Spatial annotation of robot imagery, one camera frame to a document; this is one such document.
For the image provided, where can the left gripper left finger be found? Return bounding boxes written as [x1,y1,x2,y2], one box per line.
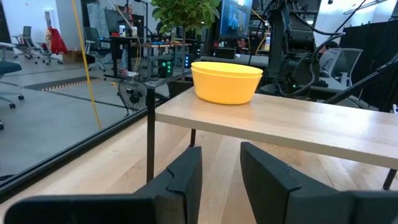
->
[4,146,203,224]

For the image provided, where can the black partition curtain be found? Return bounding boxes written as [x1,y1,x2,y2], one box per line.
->
[338,19,398,111]

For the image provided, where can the black office desk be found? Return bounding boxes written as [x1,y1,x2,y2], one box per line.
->
[104,35,149,78]

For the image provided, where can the wooden shelf with black legs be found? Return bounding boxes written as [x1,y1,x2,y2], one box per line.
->
[146,85,398,190]

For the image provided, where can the dark office chair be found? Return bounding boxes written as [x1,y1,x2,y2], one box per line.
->
[83,26,107,73]

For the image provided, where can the grey desk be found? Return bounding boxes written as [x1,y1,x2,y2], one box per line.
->
[198,54,270,70]

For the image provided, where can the person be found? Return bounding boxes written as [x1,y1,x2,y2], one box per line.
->
[318,40,341,75]

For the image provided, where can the black box device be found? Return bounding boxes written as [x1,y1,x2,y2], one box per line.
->
[214,47,237,60]

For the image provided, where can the black floor fan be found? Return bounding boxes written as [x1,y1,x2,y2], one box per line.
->
[117,77,149,118]

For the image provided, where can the grey mesh office chair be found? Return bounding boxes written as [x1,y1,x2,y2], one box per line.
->
[320,48,364,90]

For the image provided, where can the wooden top workbench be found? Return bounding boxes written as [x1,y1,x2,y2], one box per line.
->
[130,42,192,63]

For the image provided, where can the computer tower green lights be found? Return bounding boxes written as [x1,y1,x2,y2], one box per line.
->
[157,58,175,79]

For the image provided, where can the computer monitor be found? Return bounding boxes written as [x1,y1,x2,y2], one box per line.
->
[219,0,253,39]

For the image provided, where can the yellow mini bowl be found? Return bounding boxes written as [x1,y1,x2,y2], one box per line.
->
[190,61,264,78]
[191,67,264,105]

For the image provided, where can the yellow hanging cable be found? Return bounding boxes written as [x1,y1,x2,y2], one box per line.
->
[70,0,103,131]

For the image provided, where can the teal office chair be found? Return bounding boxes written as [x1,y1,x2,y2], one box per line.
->
[0,58,25,131]

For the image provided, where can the red cloth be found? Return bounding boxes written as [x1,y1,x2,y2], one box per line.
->
[46,27,68,55]

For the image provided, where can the black plant pot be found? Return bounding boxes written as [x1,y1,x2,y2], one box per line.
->
[167,80,195,99]

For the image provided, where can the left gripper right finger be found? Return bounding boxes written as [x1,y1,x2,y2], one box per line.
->
[240,142,398,224]

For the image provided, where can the cardboard box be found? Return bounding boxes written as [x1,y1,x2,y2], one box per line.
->
[62,49,85,63]

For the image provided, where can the green leafy plant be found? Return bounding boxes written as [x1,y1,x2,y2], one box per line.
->
[150,0,222,82]

